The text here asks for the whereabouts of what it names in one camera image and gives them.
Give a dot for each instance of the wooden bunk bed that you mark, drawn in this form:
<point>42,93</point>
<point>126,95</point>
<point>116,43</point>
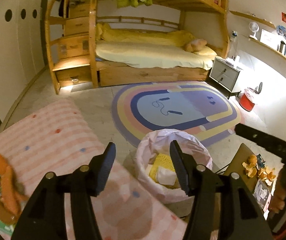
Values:
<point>126,56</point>

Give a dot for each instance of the white wardrobe with round holes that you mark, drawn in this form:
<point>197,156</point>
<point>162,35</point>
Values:
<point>21,57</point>

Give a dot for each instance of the operator right hand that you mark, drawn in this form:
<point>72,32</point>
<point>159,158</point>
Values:
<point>278,200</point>

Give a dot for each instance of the white foam block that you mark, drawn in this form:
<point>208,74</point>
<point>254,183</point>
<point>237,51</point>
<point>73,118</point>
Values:
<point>165,176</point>

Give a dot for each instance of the pink lined trash bin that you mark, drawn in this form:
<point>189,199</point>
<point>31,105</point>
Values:
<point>157,142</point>

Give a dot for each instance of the rainbow oval rug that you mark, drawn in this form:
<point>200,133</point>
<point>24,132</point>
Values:
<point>192,106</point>

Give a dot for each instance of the white desk fan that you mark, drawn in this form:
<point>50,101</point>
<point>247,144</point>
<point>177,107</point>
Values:
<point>254,28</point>

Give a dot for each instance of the green white medicine box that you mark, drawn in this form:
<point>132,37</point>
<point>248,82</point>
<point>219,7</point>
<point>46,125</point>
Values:
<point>7,229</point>

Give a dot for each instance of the steel kettle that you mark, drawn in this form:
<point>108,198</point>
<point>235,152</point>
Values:
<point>282,48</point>

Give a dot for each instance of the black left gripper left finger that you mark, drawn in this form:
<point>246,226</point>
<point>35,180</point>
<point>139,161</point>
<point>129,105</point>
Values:
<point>44,214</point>

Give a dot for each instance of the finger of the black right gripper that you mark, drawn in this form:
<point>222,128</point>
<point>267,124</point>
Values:
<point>272,144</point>

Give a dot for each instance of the red small bin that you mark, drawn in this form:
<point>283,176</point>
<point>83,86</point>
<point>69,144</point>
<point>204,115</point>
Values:
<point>247,100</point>

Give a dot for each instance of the yellow blanket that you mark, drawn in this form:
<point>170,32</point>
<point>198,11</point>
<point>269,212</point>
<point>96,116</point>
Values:
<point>174,38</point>

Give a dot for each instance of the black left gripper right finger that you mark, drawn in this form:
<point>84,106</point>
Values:
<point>223,205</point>

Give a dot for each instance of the grey bedside table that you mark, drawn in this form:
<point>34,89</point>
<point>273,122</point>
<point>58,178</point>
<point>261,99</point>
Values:
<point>227,76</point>

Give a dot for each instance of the plush toy on bed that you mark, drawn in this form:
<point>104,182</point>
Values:
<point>195,45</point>

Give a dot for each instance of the wooden stair drawers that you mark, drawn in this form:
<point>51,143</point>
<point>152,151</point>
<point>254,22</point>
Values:
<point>70,35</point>

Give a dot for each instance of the pink checkered tablecloth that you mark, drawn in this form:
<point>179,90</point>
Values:
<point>57,138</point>

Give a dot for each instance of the wall shelf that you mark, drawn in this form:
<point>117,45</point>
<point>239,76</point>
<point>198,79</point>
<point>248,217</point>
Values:
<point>265,48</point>

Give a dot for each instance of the orange peels on side table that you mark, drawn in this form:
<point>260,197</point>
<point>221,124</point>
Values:
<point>252,169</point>

